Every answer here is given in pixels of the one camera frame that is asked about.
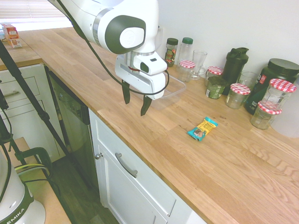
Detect clear glass tumbler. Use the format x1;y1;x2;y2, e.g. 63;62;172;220
238;70;258;94

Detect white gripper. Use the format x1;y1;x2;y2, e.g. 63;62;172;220
114;54;167;117

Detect black shaker bottle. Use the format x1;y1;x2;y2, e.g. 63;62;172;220
221;47;249;96

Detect large black supplement tub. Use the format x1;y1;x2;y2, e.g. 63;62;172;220
244;58;299;115

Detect white cupboard under counter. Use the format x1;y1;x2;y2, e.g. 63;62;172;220
88;108;207;224

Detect clear bottle with green lid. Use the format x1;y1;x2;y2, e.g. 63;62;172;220
178;37;194;70

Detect small jar checkered lid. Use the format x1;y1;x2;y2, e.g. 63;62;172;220
205;66;224;87
177;60;196;83

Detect small green tub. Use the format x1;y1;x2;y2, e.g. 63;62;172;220
205;76;228;100

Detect yellow green cable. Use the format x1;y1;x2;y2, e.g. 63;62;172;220
14;163;50;176

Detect black tripod stand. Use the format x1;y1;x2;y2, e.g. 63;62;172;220
0;40;72;165

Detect clear glass mug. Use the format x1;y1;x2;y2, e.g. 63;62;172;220
190;49;208;81

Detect black green clamp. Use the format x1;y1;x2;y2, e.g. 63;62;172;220
13;146;53;179

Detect clear plastic container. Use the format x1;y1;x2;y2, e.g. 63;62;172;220
149;74;187;110

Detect glass jar checkered lid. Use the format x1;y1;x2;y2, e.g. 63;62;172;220
260;78;297;111
225;83;251;110
250;101;283;130

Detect white drawer cabinet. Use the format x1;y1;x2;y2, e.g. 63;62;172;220
0;63;66;164

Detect silver drawer pull handle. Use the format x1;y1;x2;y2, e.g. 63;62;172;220
3;90;21;98

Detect teal yellow protein bar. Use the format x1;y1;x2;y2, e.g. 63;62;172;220
187;116;219;142

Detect silver bar drawer handle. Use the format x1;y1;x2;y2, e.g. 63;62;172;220
114;153;139;179

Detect black steel dishwasher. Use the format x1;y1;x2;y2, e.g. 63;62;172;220
45;66;100;195

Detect dark jar with green lid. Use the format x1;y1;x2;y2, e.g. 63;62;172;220
165;37;179;68

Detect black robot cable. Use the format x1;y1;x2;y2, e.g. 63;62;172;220
48;0;170;96

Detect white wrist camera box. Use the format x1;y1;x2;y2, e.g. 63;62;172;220
133;55;169;76

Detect white window blinds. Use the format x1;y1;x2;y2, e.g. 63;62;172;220
0;0;71;31

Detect orange white carton box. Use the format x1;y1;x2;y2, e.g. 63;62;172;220
0;23;19;41
6;38;23;49

